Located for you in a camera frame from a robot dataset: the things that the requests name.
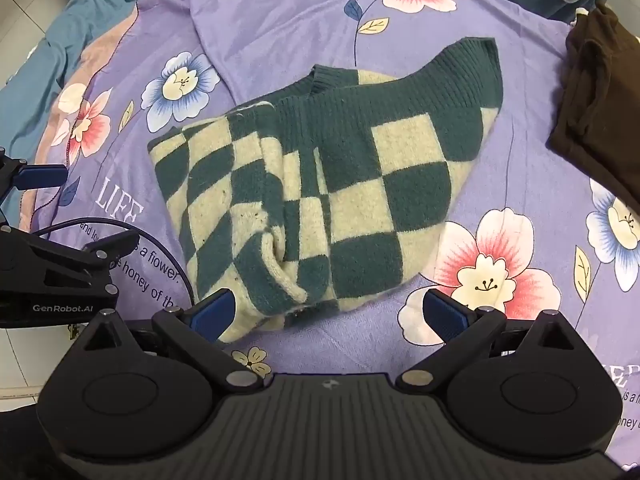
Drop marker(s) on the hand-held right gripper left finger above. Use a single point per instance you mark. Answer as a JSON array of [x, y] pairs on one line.
[[214, 314]]

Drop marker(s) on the green cream checkered sweater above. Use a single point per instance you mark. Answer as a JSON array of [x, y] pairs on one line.
[[350, 170]]

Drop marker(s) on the dark brown garment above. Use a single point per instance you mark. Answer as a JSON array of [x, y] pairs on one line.
[[600, 100]]

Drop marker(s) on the purple floral bedsheet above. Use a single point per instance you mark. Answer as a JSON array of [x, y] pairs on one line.
[[280, 25]]

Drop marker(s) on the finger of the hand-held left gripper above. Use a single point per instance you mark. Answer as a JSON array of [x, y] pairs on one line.
[[112, 245], [42, 177]]

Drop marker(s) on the teal blanket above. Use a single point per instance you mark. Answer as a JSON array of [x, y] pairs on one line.
[[75, 25]]

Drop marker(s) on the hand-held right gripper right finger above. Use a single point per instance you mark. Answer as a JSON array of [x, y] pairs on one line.
[[444, 316]]

